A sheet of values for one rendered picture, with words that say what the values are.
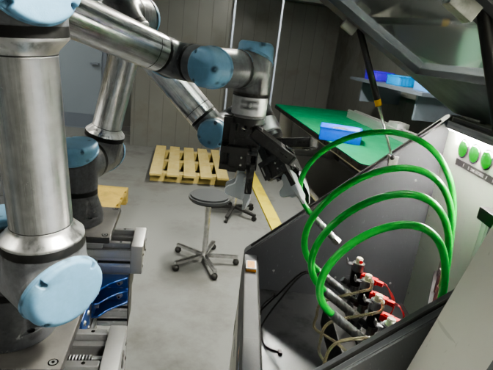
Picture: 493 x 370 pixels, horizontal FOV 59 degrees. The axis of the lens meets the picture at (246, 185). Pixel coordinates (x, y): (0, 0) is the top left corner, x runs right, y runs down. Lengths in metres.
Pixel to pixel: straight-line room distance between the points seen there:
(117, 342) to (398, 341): 0.52
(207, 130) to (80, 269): 0.53
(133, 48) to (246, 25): 6.55
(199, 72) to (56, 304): 0.45
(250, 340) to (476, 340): 0.51
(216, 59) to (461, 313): 0.56
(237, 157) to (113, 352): 0.45
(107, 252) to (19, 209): 0.68
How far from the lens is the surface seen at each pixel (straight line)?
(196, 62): 0.82
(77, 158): 1.23
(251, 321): 1.08
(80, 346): 0.96
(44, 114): 0.60
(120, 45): 0.82
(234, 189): 0.96
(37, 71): 0.59
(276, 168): 1.14
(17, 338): 0.86
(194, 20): 6.35
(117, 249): 1.30
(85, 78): 7.44
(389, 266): 1.48
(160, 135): 6.50
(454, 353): 0.71
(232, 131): 0.93
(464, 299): 0.72
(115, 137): 1.34
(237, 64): 0.84
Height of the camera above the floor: 1.57
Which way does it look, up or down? 18 degrees down
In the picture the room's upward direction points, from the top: 7 degrees clockwise
